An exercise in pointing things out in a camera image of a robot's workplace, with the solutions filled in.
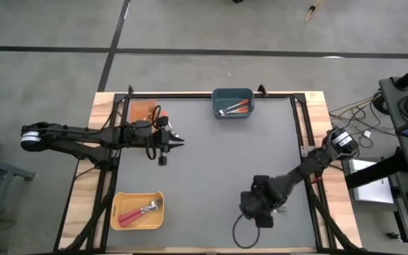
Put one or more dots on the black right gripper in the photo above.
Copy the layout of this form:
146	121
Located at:
260	205

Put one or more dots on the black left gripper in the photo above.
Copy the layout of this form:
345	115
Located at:
156	140

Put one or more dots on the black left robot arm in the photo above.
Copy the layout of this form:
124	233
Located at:
80	136

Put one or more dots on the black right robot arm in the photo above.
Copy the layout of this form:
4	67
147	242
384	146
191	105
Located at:
317	159

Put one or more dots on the white flat box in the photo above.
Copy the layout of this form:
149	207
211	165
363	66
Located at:
370	184

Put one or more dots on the neighbouring grey work table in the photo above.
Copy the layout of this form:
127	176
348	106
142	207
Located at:
395	113

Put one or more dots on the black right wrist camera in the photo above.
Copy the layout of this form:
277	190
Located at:
262	184

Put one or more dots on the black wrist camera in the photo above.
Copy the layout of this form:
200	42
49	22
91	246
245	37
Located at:
262	184
141	128

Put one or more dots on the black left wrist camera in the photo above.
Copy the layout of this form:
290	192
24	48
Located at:
141	128

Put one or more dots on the black table frame rail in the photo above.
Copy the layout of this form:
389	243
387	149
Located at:
190	95
297	120
110	184

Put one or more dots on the black rail clamp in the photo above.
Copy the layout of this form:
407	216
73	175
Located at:
130	90
261	90

